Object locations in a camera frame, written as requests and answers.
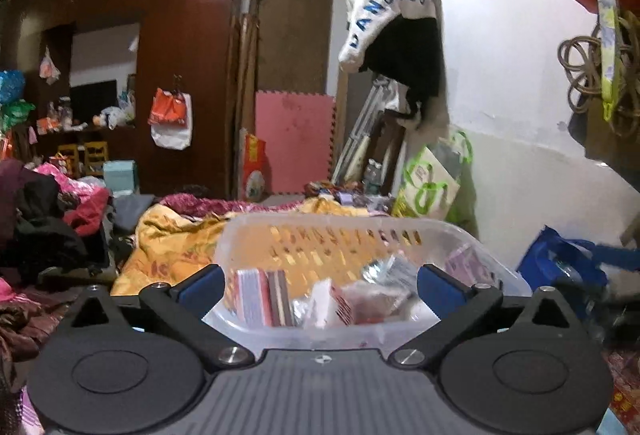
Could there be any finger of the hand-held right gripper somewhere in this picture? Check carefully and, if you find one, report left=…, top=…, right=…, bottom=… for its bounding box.
left=592, top=241, right=640, bottom=272

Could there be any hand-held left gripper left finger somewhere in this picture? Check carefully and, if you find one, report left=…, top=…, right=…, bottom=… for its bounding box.
left=65, top=264, right=254, bottom=372

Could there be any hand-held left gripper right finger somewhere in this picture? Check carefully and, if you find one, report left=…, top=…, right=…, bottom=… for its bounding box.
left=387, top=264, right=576, bottom=368

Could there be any clear plastic basket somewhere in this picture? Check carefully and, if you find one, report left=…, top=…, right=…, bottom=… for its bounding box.
left=201, top=212, right=532, bottom=342

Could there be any purple packet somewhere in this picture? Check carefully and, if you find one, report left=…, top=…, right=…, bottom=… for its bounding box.
left=444, top=244, right=502, bottom=288

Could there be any silver foil packet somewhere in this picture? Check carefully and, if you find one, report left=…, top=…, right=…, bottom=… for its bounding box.
left=361, top=254, right=420, bottom=288

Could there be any yellow blanket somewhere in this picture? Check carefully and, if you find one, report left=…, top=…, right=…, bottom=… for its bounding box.
left=109, top=198, right=372, bottom=298

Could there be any stack of card boxes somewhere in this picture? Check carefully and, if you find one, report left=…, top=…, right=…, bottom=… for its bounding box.
left=234, top=268, right=295, bottom=328

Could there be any blue shopping bag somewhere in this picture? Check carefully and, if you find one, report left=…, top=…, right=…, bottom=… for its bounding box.
left=516, top=225, right=610, bottom=322

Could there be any pink striped box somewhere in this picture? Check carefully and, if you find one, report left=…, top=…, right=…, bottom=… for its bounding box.
left=329, top=284, right=398, bottom=325

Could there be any magenta blanket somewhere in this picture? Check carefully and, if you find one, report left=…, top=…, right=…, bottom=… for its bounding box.
left=159, top=192, right=301, bottom=218

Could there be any green and white shopping bag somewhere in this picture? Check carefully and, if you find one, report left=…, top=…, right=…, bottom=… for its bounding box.
left=391, top=129, right=475, bottom=223

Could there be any dark hanging bag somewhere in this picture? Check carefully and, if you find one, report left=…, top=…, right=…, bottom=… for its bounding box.
left=566, top=88, right=640, bottom=193

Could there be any red gift bag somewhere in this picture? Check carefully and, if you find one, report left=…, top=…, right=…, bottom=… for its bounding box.
left=241, top=129, right=268, bottom=203

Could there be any red garment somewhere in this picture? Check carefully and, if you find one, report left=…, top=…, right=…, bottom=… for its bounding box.
left=61, top=186, right=112, bottom=237

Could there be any teal box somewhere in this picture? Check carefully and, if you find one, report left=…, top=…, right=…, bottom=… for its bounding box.
left=101, top=159, right=139, bottom=194

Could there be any folded aluminium ladder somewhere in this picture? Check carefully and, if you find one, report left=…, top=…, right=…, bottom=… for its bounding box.
left=331, top=76, right=398, bottom=187

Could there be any yellow wooden chair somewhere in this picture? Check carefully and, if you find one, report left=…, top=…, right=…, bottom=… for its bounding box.
left=56, top=143, right=79, bottom=177
left=83, top=140, right=109, bottom=177

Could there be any black clothes pile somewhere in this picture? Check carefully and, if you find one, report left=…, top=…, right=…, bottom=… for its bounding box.
left=12, top=172, right=91, bottom=271

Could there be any pink foam mat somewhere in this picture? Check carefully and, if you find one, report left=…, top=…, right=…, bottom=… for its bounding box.
left=254, top=90, right=337, bottom=197

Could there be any orange and white plastic bag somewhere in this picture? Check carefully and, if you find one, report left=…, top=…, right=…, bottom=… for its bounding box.
left=147, top=86, right=194, bottom=151

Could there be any black television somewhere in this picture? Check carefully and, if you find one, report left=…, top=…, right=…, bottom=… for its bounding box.
left=69, top=80, right=118, bottom=124

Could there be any black hanging garment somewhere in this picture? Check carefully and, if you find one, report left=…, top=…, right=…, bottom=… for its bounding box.
left=364, top=14, right=445, bottom=132

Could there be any brown wooden wardrobe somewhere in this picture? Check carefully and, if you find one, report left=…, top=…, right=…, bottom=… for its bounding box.
left=9, top=0, right=249, bottom=202

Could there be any small white hanging bag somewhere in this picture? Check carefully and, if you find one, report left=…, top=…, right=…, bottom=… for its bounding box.
left=38, top=46, right=62, bottom=87

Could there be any blue plastic bag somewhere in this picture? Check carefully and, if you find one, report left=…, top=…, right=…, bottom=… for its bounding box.
left=0, top=69, right=27, bottom=104

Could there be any white jacket with blue letters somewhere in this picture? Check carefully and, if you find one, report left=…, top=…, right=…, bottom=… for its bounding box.
left=338, top=0, right=442, bottom=72

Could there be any coiled beige rope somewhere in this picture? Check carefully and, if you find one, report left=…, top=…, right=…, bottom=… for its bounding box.
left=556, top=10, right=640, bottom=138

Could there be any yellow green strap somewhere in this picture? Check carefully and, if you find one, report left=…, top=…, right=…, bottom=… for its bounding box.
left=579, top=0, right=627, bottom=122

